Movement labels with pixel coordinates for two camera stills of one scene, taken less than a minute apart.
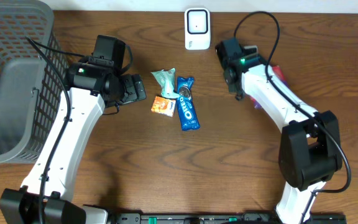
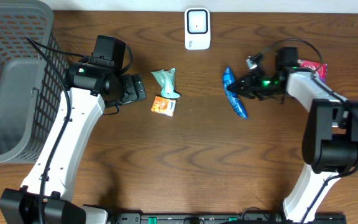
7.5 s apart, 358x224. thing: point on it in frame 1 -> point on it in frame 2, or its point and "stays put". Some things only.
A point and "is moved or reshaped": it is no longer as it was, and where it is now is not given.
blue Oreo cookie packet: x=188 y=117 -> x=229 y=78
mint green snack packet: x=166 y=79 stays put
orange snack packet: x=164 y=106 stays put
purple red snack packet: x=278 y=72 is moved or reshaped
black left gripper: x=132 y=88 stays put
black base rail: x=224 y=218 stays put
